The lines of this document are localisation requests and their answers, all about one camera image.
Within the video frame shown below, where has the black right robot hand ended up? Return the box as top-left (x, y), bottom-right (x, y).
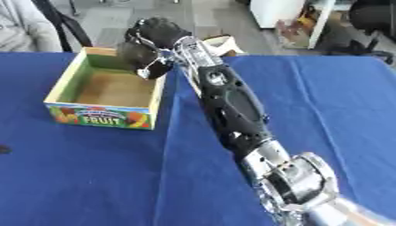
top-left (116, 17), bottom-right (194, 80)

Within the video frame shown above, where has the cardboard box with green inside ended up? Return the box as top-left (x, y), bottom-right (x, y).
top-left (42, 46), bottom-right (169, 131)

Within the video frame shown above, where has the white cabinet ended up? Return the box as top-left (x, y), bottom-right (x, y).
top-left (248, 0), bottom-right (338, 50)

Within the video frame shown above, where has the person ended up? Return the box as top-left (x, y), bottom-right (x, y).
top-left (0, 0), bottom-right (65, 53)

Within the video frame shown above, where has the black office chair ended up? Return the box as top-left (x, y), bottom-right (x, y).
top-left (329, 0), bottom-right (396, 64)

